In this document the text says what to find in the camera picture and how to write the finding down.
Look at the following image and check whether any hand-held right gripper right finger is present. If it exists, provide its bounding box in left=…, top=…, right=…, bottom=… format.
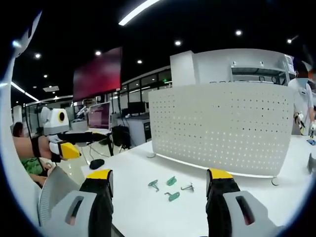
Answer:
left=205, top=167, right=285, bottom=237

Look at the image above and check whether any long ceiling strip light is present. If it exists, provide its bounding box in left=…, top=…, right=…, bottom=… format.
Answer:
left=118, top=0, right=161, bottom=26

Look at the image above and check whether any white perforated mounting plate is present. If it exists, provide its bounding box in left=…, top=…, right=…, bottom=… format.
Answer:
left=147, top=82, right=296, bottom=186

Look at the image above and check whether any large red wall screen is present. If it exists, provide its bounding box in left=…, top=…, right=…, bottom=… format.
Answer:
left=72, top=46, right=123, bottom=102

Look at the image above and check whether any grey mesh chair back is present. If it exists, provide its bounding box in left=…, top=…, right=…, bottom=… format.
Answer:
left=38, top=166, right=82, bottom=227

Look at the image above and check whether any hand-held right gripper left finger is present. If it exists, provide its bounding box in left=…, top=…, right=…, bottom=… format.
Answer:
left=42, top=169, right=115, bottom=237

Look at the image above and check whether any black computer monitor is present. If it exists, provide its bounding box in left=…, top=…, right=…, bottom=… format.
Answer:
left=127, top=101, right=149, bottom=116

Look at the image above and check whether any white storage cabinet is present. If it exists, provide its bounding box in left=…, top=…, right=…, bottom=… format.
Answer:
left=169, top=48, right=295, bottom=87

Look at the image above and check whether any white curved panel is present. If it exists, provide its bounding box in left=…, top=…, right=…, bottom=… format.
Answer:
left=1, top=11, right=43, bottom=223

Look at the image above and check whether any black computer mouse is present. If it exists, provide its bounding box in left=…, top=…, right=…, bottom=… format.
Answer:
left=89, top=158, right=106, bottom=170

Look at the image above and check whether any silver metal hook assembly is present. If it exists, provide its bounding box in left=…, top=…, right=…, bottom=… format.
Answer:
left=180, top=182, right=195, bottom=193

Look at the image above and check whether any white computer monitor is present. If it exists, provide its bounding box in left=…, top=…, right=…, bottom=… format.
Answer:
left=87, top=101, right=112, bottom=132

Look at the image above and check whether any green patterned clothing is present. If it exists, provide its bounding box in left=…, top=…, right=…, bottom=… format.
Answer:
left=20, top=157, right=43, bottom=176

